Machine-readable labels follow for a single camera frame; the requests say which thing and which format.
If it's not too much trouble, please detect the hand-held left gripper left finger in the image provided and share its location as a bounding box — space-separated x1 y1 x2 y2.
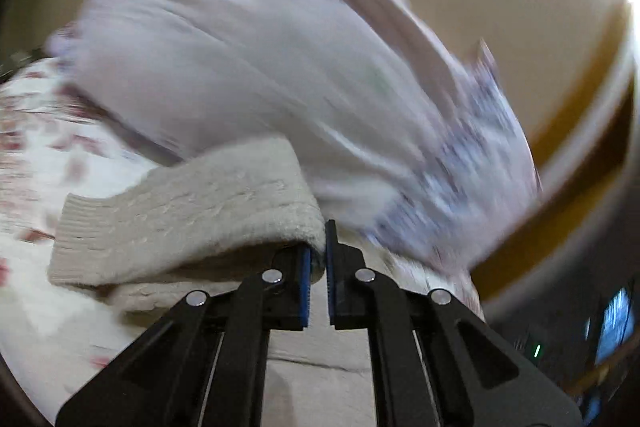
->
55 243 315 427

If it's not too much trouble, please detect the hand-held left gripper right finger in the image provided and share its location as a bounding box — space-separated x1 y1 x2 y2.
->
325 219 583 427

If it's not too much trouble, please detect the beige cable knit sweater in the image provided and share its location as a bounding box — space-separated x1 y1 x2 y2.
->
47 134 483 427

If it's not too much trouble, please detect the pink lavender print pillow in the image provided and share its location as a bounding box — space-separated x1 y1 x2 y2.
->
47 0 543 273

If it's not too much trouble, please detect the floral bed sheet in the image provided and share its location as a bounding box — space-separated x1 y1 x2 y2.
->
0 57 168 410

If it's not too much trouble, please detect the window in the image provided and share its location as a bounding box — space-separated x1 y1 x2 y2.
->
585 286 636 364

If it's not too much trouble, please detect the wooden bed frame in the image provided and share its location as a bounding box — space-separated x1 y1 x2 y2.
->
470 72 640 323

